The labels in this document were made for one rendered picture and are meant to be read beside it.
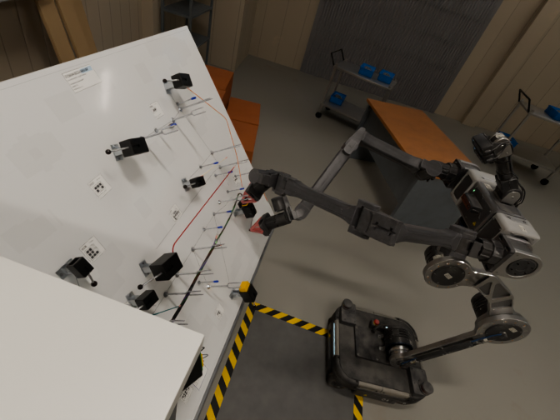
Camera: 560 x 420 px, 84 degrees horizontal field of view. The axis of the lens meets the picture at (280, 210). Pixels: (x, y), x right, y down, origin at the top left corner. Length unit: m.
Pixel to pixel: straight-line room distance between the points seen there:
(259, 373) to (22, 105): 1.87
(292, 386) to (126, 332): 2.06
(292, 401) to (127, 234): 1.60
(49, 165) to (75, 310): 0.66
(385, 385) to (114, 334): 2.08
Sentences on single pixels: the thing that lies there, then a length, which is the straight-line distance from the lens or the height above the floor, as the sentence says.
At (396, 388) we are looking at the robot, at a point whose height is 0.24.
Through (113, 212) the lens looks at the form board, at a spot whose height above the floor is 1.40.
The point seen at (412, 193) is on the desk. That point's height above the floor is 0.59.
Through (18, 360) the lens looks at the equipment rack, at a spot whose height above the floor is 1.85.
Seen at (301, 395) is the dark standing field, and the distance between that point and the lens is 2.26.
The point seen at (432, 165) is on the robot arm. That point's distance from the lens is 1.55.
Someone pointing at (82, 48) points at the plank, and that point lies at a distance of 3.25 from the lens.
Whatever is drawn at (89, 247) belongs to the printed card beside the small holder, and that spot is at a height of 1.39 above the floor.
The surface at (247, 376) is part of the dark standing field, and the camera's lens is 2.21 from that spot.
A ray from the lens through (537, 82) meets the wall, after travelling 8.58.
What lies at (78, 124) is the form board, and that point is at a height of 1.58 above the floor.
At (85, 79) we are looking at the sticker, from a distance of 1.02.
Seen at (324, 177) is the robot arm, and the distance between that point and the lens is 1.38.
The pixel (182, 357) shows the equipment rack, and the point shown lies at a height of 1.85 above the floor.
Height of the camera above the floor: 2.06
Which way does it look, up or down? 40 degrees down
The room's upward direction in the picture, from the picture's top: 19 degrees clockwise
